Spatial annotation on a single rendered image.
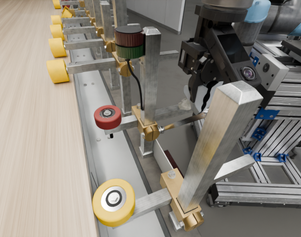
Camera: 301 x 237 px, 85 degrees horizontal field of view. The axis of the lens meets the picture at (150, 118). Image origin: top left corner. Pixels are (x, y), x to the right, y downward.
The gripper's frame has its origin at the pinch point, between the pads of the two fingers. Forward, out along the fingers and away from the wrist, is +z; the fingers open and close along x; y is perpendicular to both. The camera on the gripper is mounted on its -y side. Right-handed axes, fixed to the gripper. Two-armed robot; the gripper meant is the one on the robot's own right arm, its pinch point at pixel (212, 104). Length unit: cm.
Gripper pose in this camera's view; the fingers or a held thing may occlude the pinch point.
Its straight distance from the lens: 72.8
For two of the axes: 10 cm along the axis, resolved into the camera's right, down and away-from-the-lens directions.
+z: -0.4, 7.4, 6.8
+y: 9.2, -2.4, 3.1
